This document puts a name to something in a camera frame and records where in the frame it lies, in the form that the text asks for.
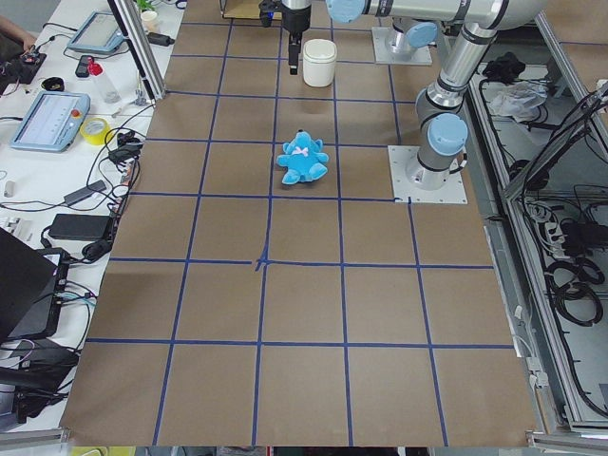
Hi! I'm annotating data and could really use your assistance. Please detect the teach pendant near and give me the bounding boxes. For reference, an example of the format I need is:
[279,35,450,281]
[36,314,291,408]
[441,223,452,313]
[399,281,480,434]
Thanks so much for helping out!
[9,91,90,153]

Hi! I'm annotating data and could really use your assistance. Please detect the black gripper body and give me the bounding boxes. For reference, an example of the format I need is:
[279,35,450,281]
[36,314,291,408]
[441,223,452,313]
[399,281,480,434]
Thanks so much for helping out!
[258,0,312,45]

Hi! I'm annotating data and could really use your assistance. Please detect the white trash can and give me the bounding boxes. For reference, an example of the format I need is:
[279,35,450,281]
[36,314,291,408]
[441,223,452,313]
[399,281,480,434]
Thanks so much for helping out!
[303,39,337,87]

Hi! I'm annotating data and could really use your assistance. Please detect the blue teddy bear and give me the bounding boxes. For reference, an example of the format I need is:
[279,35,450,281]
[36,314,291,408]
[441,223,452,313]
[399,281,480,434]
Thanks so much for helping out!
[276,129,329,185]

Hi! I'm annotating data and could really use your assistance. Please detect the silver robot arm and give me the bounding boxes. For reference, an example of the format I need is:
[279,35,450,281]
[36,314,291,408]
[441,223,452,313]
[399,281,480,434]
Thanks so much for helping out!
[326,1,547,86]
[407,23,497,191]

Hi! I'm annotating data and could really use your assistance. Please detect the black cloth bundle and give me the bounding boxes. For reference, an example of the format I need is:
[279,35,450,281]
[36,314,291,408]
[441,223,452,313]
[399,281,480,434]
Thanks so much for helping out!
[482,51,526,85]

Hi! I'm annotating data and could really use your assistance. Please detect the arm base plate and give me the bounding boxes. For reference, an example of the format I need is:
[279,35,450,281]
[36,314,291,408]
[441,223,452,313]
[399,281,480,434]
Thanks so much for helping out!
[371,28,432,66]
[388,145,467,204]

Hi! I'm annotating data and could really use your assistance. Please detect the black power brick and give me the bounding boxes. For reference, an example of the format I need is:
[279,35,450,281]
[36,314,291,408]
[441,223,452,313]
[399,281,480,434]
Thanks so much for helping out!
[48,214,112,241]

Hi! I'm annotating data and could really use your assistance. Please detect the black laptop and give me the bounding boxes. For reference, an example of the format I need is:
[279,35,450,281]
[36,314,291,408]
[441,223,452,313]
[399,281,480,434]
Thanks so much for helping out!
[1,230,68,342]

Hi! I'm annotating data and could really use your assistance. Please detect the clear water bottle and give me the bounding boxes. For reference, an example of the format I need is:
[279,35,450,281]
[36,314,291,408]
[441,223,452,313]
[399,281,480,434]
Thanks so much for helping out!
[87,57,121,104]

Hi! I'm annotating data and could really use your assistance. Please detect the coiled black cables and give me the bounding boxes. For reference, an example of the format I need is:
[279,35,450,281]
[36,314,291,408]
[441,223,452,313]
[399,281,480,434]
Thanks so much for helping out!
[543,258,607,328]

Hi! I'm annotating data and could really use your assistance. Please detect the teach pendant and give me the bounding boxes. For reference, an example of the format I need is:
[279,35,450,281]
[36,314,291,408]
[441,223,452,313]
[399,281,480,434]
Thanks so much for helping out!
[66,11,124,55]
[9,91,90,153]

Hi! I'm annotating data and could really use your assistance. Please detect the teach pendant far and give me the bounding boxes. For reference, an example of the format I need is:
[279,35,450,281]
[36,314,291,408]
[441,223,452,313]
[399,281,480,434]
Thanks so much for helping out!
[66,11,124,55]

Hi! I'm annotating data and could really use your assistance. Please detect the paper cup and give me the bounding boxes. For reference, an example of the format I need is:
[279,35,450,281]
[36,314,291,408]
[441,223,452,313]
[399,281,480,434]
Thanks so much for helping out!
[141,10,160,33]

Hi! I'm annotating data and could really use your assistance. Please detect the crumpled white cloth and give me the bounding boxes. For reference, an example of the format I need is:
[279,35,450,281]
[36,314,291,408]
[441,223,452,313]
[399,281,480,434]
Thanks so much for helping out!
[488,82,548,122]

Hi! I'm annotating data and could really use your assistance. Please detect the yellow tape roll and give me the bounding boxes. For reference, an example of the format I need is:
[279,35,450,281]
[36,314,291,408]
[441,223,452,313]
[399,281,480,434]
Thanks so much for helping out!
[79,117,114,145]

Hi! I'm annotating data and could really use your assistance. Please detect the aluminium frame post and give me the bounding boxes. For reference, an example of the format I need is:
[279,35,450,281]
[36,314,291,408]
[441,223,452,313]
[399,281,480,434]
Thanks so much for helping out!
[107,0,166,101]

